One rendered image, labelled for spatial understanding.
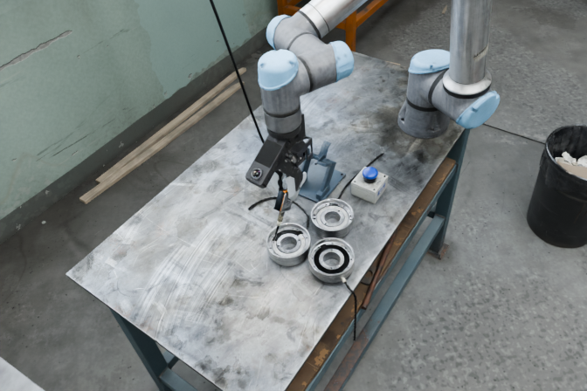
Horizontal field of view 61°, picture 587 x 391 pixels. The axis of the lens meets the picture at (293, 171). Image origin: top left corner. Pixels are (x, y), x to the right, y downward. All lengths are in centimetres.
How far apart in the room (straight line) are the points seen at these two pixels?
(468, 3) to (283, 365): 84
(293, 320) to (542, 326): 125
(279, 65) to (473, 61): 52
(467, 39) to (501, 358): 123
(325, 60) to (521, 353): 143
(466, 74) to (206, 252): 76
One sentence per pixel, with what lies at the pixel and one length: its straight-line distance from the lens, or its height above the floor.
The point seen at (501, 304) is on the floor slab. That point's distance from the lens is 216.
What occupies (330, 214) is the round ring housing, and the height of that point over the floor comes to 82.
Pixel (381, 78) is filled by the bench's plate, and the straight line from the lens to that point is 175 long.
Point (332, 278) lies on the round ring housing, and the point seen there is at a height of 83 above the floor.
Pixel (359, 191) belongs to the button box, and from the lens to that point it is 131.
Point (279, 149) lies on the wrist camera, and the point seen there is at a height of 110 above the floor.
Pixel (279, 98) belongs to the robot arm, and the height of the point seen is 122.
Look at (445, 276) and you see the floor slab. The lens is 218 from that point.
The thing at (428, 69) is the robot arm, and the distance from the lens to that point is 139.
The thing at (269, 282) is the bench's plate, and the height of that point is 80.
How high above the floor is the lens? 177
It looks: 44 degrees down
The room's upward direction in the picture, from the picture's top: 5 degrees counter-clockwise
